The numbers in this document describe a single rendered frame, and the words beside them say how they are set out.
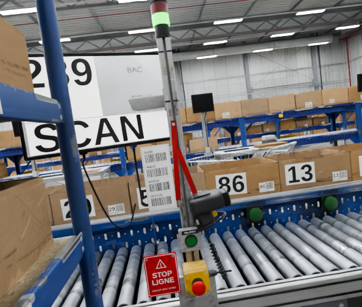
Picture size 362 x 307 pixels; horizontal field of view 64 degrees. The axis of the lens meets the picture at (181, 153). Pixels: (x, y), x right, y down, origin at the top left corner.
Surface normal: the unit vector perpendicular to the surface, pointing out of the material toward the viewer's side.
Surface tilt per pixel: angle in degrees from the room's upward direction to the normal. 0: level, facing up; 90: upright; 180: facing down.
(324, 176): 91
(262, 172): 90
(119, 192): 90
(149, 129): 86
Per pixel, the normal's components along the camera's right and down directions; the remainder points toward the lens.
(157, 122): 0.39, -0.05
